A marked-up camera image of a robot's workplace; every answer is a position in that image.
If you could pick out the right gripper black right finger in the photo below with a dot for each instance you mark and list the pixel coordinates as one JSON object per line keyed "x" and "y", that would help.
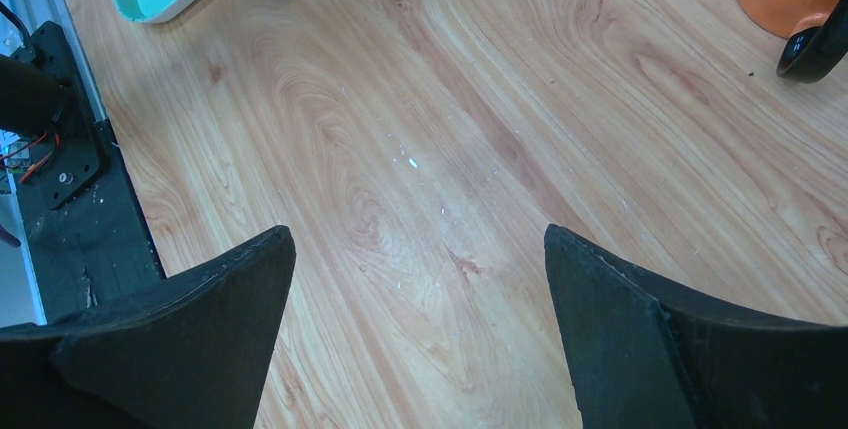
{"x": 644, "y": 351}

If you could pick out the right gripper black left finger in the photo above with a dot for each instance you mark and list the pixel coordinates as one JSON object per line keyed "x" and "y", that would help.
{"x": 190, "y": 351}

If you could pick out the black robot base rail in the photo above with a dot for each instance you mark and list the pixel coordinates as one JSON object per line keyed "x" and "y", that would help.
{"x": 84, "y": 226}

